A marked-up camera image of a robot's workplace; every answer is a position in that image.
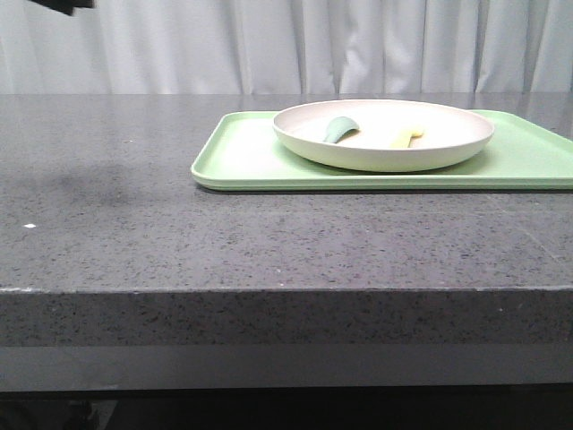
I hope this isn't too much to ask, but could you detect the light green serving tray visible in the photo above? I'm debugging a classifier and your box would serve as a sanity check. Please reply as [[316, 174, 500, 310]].
[[191, 109, 572, 192]]

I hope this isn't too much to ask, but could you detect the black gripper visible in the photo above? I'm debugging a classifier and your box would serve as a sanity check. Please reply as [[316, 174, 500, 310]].
[[30, 0, 95, 16]]

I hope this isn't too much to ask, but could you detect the beige round plate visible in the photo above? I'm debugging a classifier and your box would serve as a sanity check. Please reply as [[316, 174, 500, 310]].
[[273, 99, 495, 172]]

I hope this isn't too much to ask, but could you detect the green plastic spoon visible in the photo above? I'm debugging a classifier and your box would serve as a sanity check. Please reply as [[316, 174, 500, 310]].
[[323, 116, 360, 143]]

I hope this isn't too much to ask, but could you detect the yellow plastic fork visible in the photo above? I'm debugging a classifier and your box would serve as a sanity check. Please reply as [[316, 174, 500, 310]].
[[390, 127, 424, 149]]

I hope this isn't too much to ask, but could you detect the white pleated curtain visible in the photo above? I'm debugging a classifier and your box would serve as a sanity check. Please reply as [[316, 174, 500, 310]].
[[1, 1, 572, 94]]

